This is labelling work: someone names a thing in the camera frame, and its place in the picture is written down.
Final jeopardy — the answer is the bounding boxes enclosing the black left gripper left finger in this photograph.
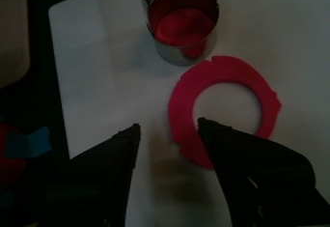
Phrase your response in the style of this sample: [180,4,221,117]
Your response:
[37,123,143,227]

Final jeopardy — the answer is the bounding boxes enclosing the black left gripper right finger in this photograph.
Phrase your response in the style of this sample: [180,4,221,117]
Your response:
[196,117,330,227]

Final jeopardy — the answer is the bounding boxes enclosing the round metal dough cutter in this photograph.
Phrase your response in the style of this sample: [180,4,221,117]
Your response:
[140,0,220,68]

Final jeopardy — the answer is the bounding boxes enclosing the round pink dough cutout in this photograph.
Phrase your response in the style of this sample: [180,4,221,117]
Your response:
[153,7,216,48]

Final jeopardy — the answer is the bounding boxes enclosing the blue tape piece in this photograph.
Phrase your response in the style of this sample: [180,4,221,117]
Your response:
[2,126,53,159]

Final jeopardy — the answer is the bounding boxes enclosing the white cutting board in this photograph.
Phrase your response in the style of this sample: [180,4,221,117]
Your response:
[46,0,330,227]

